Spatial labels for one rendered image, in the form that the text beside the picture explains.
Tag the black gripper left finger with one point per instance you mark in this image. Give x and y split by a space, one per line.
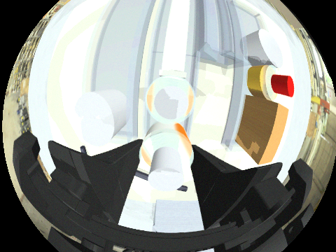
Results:
108 175

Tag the dark grey rod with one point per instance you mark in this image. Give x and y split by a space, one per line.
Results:
83 149
144 176

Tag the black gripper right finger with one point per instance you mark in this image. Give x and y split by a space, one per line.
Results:
220 186

